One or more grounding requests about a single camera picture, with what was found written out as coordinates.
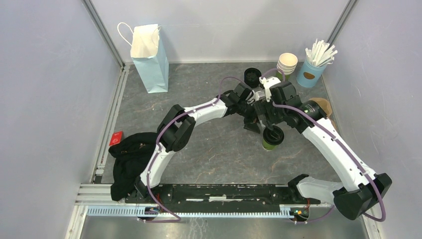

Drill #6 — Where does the black cup lid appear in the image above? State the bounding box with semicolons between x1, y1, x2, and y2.
262;126;285;146

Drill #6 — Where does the green paper coffee cup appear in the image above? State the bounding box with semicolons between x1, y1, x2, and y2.
262;139;278;151

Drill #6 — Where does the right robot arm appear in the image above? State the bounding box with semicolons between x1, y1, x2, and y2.
253;77;392;222

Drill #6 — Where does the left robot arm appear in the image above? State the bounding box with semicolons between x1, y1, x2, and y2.
135;82;260;203

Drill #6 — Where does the stack of black lids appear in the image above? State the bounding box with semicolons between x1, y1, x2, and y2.
244;68;262;89

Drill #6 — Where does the stack of paper cups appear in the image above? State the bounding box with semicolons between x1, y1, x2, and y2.
276;53;298;81

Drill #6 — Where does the blue straw holder can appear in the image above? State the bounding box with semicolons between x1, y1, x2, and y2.
296;60;326;88

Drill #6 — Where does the brown pulp cup carrier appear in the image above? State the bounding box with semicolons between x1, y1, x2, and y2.
310;98;337;130

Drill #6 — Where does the light blue paper bag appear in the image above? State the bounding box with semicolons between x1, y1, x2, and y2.
117;22;169;94

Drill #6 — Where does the black cloth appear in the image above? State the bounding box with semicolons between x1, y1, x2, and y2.
108;132;158;201

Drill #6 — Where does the red card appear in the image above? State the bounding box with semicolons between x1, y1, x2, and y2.
109;131;124;146

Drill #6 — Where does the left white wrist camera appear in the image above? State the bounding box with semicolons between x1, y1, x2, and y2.
247;90;266;104

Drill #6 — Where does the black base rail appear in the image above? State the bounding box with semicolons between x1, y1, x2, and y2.
125;183;321;214

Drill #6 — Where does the white cable tray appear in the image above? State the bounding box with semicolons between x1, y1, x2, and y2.
87;206;294;219

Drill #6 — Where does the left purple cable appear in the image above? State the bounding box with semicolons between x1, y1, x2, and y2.
138;76;246;224

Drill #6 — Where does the purple cable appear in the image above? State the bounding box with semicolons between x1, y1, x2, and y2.
138;76;246;224
260;68;387;224

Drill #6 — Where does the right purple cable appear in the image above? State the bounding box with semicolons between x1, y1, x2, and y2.
260;68;387;224

